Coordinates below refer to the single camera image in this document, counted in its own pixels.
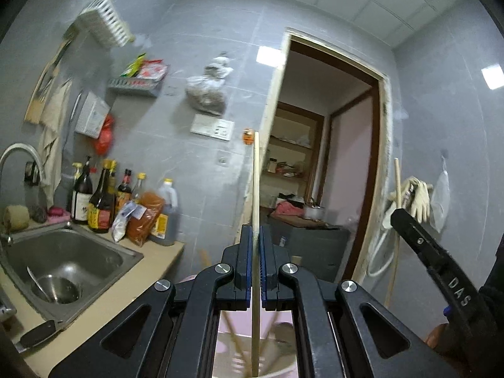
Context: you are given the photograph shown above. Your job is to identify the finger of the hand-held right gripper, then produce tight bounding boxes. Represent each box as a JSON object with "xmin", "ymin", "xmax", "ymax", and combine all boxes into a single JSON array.
[{"xmin": 391, "ymin": 207, "xmax": 444, "ymax": 278}]

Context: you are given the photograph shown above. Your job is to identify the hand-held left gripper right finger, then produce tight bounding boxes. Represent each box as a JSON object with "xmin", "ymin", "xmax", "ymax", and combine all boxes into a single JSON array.
[{"xmin": 259, "ymin": 224, "xmax": 459, "ymax": 378}]

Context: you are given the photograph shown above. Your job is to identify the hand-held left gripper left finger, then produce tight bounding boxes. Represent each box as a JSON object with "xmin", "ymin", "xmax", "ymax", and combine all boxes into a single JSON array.
[{"xmin": 47, "ymin": 224, "xmax": 253, "ymax": 378}]

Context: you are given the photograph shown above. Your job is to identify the pale pink utensil holder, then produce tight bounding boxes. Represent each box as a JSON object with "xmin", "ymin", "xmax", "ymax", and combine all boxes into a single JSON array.
[{"xmin": 213, "ymin": 310, "xmax": 299, "ymax": 378}]

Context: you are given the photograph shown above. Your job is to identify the wooden chopstick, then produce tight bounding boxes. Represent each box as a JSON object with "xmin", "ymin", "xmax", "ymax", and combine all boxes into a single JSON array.
[{"xmin": 250, "ymin": 131, "xmax": 261, "ymax": 377}]

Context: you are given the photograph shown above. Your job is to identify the person's right forearm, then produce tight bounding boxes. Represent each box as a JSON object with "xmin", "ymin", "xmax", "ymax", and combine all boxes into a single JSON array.
[{"xmin": 478, "ymin": 228, "xmax": 504, "ymax": 378}]

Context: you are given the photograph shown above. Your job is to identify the person's right hand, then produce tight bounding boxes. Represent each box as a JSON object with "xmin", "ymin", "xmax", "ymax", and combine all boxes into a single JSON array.
[{"xmin": 427, "ymin": 322, "xmax": 452, "ymax": 349}]

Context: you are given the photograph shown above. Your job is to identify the beige rubber gloves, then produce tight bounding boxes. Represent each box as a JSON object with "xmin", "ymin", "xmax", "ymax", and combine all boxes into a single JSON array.
[{"xmin": 387, "ymin": 177, "xmax": 432, "ymax": 222}]

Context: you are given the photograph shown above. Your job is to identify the hanging clear plastic bag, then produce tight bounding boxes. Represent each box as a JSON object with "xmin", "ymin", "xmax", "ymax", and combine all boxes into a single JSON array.
[{"xmin": 431, "ymin": 156, "xmax": 450, "ymax": 234}]

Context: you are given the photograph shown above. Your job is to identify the grey cabinet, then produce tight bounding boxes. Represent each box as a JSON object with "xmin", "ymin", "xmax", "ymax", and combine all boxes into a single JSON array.
[{"xmin": 269, "ymin": 214, "xmax": 351, "ymax": 283}]

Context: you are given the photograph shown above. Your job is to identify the red cloth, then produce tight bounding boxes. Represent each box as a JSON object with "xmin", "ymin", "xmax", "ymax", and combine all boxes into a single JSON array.
[{"xmin": 274, "ymin": 201, "xmax": 304, "ymax": 217}]

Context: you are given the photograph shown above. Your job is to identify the small metal pot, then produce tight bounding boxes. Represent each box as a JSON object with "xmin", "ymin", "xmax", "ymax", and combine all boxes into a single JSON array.
[{"xmin": 303, "ymin": 203, "xmax": 326, "ymax": 221}]

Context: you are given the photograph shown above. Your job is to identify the large oil jug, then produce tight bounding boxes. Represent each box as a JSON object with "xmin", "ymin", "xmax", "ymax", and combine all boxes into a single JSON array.
[{"xmin": 149, "ymin": 178, "xmax": 179, "ymax": 247}]

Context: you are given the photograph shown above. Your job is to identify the orange chili powder bag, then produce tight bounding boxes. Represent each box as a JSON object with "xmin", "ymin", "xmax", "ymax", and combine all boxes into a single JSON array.
[{"xmin": 126, "ymin": 191, "xmax": 164, "ymax": 245}]

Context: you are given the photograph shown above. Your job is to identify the small white plastic bag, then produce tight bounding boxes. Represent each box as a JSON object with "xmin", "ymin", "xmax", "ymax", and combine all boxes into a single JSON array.
[{"xmin": 112, "ymin": 200, "xmax": 143, "ymax": 243}]

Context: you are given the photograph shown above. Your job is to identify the wooden shelf unit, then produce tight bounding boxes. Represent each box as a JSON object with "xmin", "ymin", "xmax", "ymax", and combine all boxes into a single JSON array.
[{"xmin": 261, "ymin": 101, "xmax": 326, "ymax": 190}]

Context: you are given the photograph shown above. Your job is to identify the clear bottle yellow cap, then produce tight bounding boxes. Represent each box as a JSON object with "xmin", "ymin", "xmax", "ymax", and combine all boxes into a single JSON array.
[{"xmin": 131, "ymin": 172, "xmax": 147, "ymax": 202}]

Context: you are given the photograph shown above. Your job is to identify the red label dark bottle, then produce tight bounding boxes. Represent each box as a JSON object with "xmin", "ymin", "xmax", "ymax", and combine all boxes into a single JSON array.
[{"xmin": 117, "ymin": 169, "xmax": 133, "ymax": 206}]

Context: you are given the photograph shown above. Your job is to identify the steel sink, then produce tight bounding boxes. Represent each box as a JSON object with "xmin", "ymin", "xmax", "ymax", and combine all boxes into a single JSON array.
[{"xmin": 0, "ymin": 222, "xmax": 145, "ymax": 320}]

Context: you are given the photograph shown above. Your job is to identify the dark soy sauce bottle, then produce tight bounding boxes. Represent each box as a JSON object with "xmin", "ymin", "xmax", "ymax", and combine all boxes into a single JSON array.
[{"xmin": 87, "ymin": 160, "xmax": 116, "ymax": 234}]

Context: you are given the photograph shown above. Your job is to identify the yellow cap sauce bottle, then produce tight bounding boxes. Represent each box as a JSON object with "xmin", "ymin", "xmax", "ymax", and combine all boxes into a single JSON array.
[{"xmin": 108, "ymin": 160, "xmax": 119, "ymax": 205}]

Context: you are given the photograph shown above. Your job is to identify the clear bag of dried goods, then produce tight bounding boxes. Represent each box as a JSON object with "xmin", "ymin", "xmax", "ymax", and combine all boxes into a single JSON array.
[{"xmin": 185, "ymin": 52, "xmax": 234, "ymax": 116}]

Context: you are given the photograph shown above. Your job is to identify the metal bowl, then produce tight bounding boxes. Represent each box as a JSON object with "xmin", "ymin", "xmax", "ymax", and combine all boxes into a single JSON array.
[{"xmin": 31, "ymin": 275, "xmax": 83, "ymax": 305}]

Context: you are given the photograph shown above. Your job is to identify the pink sponge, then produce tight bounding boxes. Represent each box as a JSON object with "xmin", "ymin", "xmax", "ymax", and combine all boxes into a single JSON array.
[{"xmin": 47, "ymin": 206, "xmax": 72, "ymax": 222}]

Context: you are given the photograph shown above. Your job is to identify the red plastic bag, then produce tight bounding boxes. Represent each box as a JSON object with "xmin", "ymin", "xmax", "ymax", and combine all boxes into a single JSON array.
[{"xmin": 94, "ymin": 114, "xmax": 116, "ymax": 157}]

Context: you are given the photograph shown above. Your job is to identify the metal ladle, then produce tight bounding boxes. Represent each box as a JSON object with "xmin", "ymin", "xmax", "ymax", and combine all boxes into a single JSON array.
[{"xmin": 26, "ymin": 266, "xmax": 53, "ymax": 301}]

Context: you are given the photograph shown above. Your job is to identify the red packet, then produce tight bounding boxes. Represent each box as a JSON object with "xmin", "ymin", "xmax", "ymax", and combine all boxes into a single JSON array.
[{"xmin": 137, "ymin": 59, "xmax": 169, "ymax": 82}]

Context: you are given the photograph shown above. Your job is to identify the loofah sponge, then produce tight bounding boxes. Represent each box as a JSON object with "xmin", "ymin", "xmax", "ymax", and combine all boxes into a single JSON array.
[{"xmin": 3, "ymin": 204, "xmax": 31, "ymax": 232}]

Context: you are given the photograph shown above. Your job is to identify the yellow packet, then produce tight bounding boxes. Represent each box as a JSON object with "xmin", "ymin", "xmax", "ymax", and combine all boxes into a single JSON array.
[{"xmin": 121, "ymin": 54, "xmax": 147, "ymax": 78}]

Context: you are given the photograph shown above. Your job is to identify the beige hanging towel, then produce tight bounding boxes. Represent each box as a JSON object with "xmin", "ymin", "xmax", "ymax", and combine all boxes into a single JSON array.
[{"xmin": 37, "ymin": 82, "xmax": 72, "ymax": 206}]

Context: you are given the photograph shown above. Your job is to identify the metal faucet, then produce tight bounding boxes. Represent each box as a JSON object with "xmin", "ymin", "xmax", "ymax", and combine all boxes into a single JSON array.
[{"xmin": 0, "ymin": 143, "xmax": 45, "ymax": 245}]

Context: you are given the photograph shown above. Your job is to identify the white hose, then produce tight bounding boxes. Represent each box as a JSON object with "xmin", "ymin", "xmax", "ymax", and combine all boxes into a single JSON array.
[{"xmin": 368, "ymin": 220, "xmax": 395, "ymax": 277}]

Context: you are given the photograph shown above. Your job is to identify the wooden broom handle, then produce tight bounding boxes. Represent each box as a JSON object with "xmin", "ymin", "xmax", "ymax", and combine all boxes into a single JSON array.
[{"xmin": 383, "ymin": 157, "xmax": 403, "ymax": 308}]

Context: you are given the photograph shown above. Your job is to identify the wooden door frame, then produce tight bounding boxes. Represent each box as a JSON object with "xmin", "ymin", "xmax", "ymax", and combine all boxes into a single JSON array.
[{"xmin": 240, "ymin": 27, "xmax": 391, "ymax": 285}]

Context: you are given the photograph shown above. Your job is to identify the white wall switch socket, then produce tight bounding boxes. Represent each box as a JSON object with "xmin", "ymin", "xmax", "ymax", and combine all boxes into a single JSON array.
[{"xmin": 190, "ymin": 114, "xmax": 234, "ymax": 141}]

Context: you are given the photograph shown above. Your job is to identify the black handled knife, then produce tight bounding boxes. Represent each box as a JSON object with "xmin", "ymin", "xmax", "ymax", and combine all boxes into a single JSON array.
[{"xmin": 19, "ymin": 320, "xmax": 58, "ymax": 354}]

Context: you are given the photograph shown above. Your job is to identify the grey wall basket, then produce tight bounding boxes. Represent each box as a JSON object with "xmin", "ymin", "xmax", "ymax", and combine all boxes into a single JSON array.
[{"xmin": 108, "ymin": 77, "xmax": 162, "ymax": 98}]

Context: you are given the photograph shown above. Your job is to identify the white wall box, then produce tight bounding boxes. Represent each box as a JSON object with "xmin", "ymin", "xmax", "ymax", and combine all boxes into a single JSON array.
[{"xmin": 74, "ymin": 91, "xmax": 111, "ymax": 139}]

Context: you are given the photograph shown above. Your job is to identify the white wall basket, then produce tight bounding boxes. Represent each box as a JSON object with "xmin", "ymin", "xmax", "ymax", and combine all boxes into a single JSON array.
[{"xmin": 76, "ymin": 0, "xmax": 135, "ymax": 49}]

